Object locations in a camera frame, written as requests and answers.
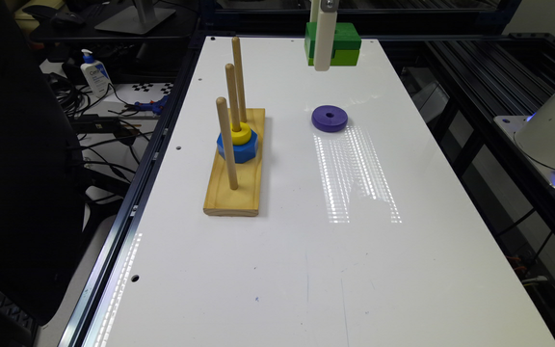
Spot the blue hexagon block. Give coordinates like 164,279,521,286
217,130,258,164

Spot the checkerboard calibration sheet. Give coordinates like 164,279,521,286
132,83,172,94

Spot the black computer mouse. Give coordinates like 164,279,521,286
50,12,86,29

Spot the silver monitor stand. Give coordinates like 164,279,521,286
94,0,176,35

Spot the wooden peg base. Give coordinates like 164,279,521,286
202,107,267,218

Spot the black cable bundle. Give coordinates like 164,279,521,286
45,71,91,120

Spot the wooden peg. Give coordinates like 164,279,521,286
225,63,241,132
231,37,248,122
216,96,238,190

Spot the rear wooden peg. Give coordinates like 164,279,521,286
231,37,248,122

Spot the black office chair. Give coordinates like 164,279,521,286
0,0,137,347

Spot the purple ring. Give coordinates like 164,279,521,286
311,104,349,134

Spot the white lotion pump bottle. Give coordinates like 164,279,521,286
80,49,111,97

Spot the blue handled tool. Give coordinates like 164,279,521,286
126,95,168,116

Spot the green square block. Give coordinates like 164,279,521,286
304,22,361,67

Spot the front wooden peg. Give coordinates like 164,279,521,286
216,96,238,190

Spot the yellow ring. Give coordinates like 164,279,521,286
229,120,253,147

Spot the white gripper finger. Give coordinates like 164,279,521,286
309,0,319,22
313,0,339,71

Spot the middle wooden peg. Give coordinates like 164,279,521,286
225,63,241,132

